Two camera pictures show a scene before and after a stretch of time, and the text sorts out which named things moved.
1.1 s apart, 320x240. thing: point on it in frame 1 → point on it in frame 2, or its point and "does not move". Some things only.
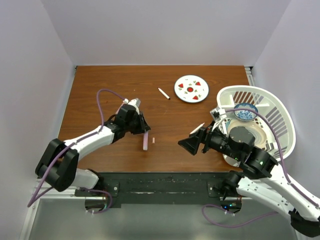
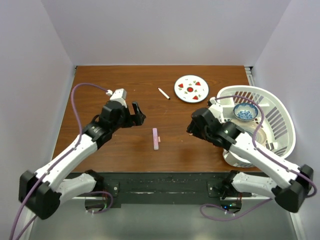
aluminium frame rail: [248, 70] does not move
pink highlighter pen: [145, 141] → [155, 139]
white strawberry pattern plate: [191, 89] does not move
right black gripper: [191, 144] → [192, 128]
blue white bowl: [245, 115] does not move
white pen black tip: [164, 93] does not move
